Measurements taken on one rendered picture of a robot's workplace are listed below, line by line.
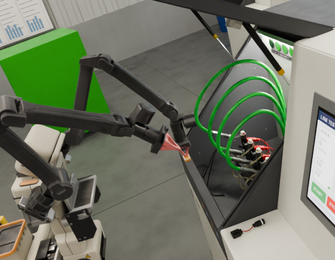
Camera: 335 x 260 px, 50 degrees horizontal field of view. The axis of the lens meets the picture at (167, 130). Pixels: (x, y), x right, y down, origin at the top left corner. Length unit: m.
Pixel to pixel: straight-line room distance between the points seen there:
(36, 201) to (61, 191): 0.10
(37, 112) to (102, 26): 6.71
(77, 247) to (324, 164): 1.14
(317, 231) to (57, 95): 3.85
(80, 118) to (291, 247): 0.78
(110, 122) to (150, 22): 6.88
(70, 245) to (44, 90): 3.04
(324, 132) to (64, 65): 3.84
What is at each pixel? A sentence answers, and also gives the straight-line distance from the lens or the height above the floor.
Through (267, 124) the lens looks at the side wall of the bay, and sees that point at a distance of 1.99.
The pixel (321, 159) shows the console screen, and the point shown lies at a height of 1.29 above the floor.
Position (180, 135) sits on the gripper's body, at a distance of 1.71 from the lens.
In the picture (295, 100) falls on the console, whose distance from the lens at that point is 1.14.
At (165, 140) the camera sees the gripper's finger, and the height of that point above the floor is 1.28.
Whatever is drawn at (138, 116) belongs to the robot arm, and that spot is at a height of 1.39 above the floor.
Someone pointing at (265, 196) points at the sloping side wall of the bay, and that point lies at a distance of 1.32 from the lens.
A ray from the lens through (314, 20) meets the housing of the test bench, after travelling 1.49.
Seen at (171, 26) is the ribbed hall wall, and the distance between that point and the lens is 8.23.
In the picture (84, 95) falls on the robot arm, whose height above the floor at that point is 1.41.
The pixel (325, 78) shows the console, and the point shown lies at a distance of 1.00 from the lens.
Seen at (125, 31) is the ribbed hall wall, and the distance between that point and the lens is 7.94.
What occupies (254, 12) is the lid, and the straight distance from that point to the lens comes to 1.04.
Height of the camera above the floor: 1.89
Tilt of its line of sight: 26 degrees down
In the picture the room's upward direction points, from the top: 18 degrees counter-clockwise
